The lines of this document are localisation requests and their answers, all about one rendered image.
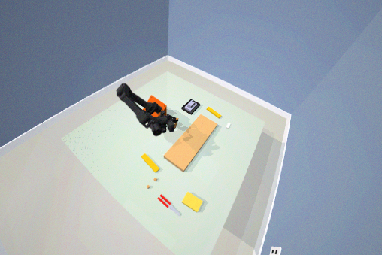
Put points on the yellow long bar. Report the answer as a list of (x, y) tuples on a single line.
[(150, 163), (214, 112)]

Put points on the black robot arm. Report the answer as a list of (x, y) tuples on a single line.
[(143, 116)]

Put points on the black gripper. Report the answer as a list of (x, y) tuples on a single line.
[(167, 120)]

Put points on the yellow rectangular block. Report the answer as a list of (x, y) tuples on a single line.
[(191, 201)]

